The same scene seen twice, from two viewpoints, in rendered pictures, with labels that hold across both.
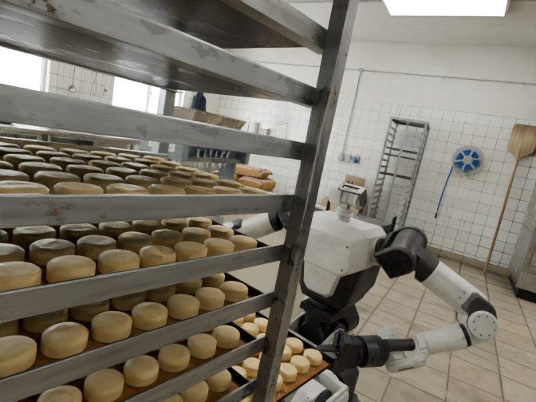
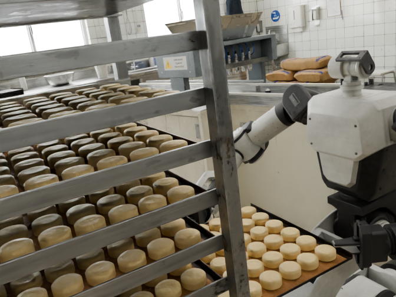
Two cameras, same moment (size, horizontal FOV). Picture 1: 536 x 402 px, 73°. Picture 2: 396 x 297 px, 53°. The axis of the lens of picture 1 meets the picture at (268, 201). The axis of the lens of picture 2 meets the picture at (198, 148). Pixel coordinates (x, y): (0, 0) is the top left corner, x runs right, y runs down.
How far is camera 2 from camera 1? 0.27 m
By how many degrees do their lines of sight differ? 23
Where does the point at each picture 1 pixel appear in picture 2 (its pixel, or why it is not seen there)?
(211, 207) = (99, 121)
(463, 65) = not seen: outside the picture
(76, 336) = (20, 247)
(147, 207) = (28, 135)
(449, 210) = not seen: outside the picture
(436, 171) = not seen: outside the picture
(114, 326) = (52, 237)
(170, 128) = (23, 63)
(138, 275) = (43, 192)
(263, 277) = (309, 178)
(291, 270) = (221, 164)
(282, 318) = (228, 213)
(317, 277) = (335, 167)
